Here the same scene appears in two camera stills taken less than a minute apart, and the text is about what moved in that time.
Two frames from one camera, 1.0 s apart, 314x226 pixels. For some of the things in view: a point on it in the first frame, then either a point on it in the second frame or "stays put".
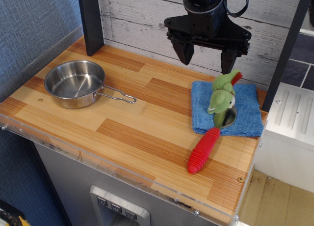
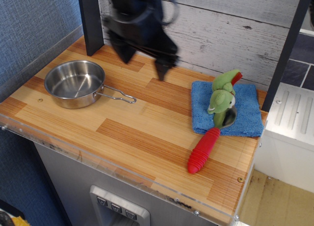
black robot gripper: x=214 y=29 -> x=142 y=25
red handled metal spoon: x=205 y=147 stays put
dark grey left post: x=91 y=19 stays put
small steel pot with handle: x=75 y=84 stays put
